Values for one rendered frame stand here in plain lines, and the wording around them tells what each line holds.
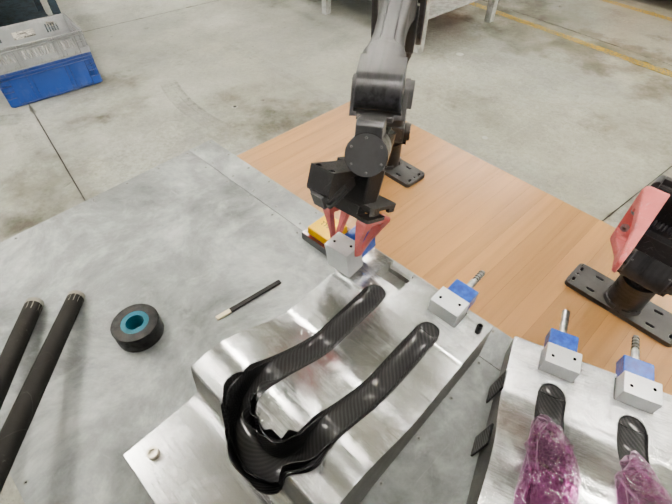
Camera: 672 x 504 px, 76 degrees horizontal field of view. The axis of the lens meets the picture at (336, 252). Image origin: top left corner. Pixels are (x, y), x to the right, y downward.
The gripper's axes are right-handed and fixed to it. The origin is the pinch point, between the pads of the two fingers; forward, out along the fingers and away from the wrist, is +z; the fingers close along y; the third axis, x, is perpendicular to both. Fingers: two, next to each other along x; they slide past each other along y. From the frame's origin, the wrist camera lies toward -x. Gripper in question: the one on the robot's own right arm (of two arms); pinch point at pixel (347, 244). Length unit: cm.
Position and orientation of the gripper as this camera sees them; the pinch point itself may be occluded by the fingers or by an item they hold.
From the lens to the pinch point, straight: 72.0
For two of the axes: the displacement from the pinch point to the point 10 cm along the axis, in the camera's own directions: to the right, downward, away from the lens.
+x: 6.5, -2.1, 7.3
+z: -2.2, 8.7, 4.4
